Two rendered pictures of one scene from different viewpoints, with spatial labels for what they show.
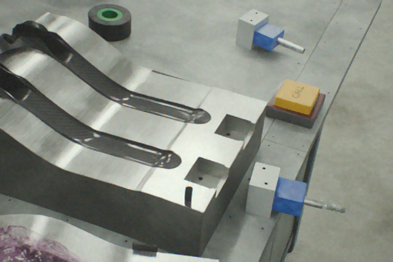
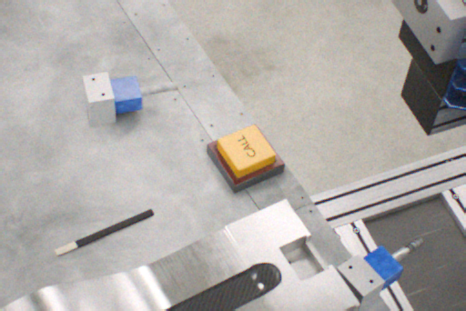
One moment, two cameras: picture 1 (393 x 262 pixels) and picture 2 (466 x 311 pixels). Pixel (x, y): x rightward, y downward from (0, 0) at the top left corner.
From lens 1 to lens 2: 0.80 m
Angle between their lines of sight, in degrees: 39
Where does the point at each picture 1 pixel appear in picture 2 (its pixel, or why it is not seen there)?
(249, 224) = not seen: outside the picture
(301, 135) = (287, 187)
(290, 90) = (239, 151)
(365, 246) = not seen: hidden behind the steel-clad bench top
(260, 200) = (371, 297)
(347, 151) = not seen: hidden behind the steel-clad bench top
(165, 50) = (45, 202)
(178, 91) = (206, 263)
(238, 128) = (291, 249)
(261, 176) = (360, 277)
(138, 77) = (151, 284)
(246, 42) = (107, 117)
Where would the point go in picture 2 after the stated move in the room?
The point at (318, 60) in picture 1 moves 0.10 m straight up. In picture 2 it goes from (184, 79) to (185, 33)
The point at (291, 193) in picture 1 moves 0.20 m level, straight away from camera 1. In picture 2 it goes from (387, 267) to (286, 162)
